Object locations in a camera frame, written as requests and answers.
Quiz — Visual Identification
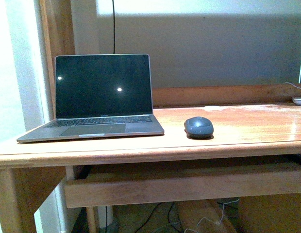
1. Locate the wooden desk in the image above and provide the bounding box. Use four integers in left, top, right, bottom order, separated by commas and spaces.
0, 84, 301, 233

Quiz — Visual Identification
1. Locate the grey laptop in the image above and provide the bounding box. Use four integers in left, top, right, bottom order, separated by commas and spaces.
17, 54, 164, 143

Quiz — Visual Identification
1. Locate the white cable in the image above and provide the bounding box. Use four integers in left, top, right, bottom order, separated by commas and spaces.
196, 198, 240, 233

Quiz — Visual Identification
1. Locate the wooden keyboard tray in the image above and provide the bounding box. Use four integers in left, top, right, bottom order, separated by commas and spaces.
65, 162, 301, 208

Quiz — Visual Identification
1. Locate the black wall cable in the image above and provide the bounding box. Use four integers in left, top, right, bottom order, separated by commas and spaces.
111, 0, 116, 55

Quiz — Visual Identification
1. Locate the dark grey computer mouse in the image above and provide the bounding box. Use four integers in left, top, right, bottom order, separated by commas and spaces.
184, 116, 214, 139

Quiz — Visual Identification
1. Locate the wooden rolling stand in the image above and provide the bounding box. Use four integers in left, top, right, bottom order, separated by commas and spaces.
176, 199, 239, 233

